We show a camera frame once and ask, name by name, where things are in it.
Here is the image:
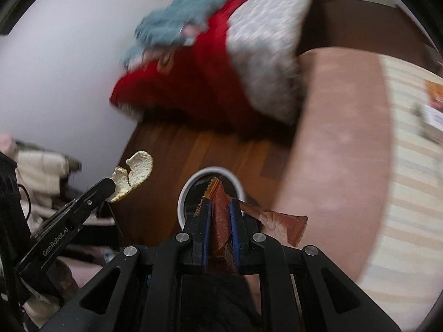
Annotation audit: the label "teal blanket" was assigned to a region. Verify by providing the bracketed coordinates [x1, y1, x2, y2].
[120, 0, 291, 68]

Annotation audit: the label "white paper card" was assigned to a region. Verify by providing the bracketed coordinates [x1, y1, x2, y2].
[413, 104, 443, 141]

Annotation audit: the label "striped tablecloth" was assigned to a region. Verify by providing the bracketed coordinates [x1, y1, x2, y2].
[358, 53, 443, 332]

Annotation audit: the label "yellow citrus peel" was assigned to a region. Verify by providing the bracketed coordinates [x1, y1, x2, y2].
[108, 151, 153, 203]

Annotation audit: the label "red blanket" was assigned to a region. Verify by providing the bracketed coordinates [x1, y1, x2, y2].
[110, 0, 277, 135]

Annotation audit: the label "pink-brown table cloth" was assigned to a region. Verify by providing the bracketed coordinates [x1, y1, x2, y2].
[273, 46, 396, 284]

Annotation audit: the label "white trash bin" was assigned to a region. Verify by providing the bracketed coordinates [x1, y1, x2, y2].
[177, 167, 247, 230]

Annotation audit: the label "white puffer jacket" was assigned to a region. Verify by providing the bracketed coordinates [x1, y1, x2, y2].
[14, 148, 83, 210]

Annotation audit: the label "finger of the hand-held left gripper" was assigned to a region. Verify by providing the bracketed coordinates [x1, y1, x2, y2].
[53, 179, 117, 229]

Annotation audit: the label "orange packet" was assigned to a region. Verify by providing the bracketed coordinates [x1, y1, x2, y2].
[425, 80, 443, 108]

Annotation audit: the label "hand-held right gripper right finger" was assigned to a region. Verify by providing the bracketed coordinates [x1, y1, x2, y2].
[229, 199, 402, 332]

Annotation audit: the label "bed with checkered sheet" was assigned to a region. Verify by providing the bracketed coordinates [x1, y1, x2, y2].
[226, 0, 317, 126]

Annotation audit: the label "snack wrappers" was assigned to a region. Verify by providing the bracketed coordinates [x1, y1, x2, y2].
[199, 177, 308, 274]

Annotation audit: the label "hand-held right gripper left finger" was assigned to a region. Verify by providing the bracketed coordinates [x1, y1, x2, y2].
[40, 198, 212, 332]

